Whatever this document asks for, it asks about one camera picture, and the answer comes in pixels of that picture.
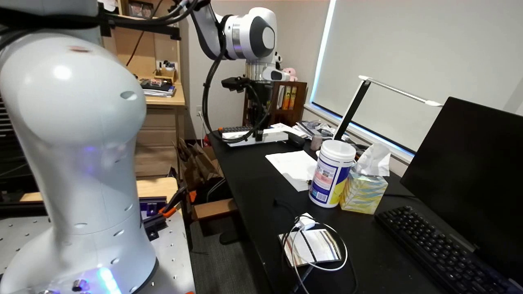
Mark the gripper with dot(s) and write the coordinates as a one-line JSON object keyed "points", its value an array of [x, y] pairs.
{"points": [[260, 93]]}

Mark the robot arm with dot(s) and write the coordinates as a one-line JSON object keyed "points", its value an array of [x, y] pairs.
{"points": [[81, 143]]}

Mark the long white box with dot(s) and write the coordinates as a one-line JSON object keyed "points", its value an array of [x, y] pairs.
{"points": [[241, 139]]}

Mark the cardboard box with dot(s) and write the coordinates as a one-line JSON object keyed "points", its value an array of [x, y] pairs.
{"points": [[214, 209]]}

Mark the patterned tissue box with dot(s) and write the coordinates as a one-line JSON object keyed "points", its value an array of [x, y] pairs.
{"points": [[363, 192]]}

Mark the black calculator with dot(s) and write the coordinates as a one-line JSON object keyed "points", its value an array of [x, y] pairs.
{"points": [[235, 129]]}

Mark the row of books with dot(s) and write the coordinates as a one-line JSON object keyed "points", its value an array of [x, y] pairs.
{"points": [[289, 97]]}

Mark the black stapler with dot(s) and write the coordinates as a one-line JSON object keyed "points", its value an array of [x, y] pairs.
{"points": [[296, 140]]}

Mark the wooden book rack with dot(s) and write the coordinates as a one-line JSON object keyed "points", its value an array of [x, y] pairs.
{"points": [[300, 102]]}

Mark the white paper sheets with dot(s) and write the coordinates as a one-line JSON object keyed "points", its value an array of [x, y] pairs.
{"points": [[293, 166]]}

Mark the pile of papers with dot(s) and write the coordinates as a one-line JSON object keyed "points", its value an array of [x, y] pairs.
{"points": [[316, 128]]}

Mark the pink plush toy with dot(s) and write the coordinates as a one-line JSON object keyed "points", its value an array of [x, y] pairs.
{"points": [[291, 73]]}

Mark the small grey cylinder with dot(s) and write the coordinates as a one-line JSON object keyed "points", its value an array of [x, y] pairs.
{"points": [[316, 143]]}

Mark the panda plush toy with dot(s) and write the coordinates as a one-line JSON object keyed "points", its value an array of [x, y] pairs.
{"points": [[278, 60]]}

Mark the brown paper bags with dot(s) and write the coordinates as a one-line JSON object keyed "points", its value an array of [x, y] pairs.
{"points": [[198, 163]]}

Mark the white wipes canister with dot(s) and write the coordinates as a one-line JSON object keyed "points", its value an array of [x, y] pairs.
{"points": [[331, 173]]}

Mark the wooden hutch desk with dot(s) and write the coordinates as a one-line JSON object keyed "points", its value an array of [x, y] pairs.
{"points": [[159, 122]]}

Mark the slim desk lamp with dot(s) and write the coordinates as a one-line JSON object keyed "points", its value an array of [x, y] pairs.
{"points": [[352, 109]]}

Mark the small desk organiser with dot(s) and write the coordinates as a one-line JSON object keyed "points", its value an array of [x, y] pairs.
{"points": [[166, 72]]}

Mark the stack of books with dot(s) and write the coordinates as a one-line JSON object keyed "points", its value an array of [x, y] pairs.
{"points": [[157, 87]]}

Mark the white charger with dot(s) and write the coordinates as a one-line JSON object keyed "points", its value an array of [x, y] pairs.
{"points": [[305, 222]]}

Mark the wooden board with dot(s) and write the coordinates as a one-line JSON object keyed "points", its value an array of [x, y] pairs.
{"points": [[155, 188]]}

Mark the orange black clamp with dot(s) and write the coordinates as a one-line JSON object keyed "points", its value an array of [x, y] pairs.
{"points": [[169, 210]]}

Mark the striped booklet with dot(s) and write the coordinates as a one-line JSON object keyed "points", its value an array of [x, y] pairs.
{"points": [[322, 245]]}

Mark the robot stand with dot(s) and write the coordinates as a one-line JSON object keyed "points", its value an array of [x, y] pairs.
{"points": [[171, 261]]}

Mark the white roller blind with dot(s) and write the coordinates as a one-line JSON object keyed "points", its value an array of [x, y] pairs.
{"points": [[408, 53]]}

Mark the black keyboard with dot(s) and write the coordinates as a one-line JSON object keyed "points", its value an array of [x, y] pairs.
{"points": [[433, 249]]}

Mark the black monitor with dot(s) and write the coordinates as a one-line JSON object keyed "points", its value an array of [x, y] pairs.
{"points": [[470, 179]]}

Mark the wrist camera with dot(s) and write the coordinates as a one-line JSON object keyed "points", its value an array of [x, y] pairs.
{"points": [[235, 83]]}

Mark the wall socket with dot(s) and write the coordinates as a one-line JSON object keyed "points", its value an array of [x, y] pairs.
{"points": [[199, 111]]}

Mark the picture frame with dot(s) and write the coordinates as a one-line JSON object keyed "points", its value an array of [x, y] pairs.
{"points": [[141, 9]]}

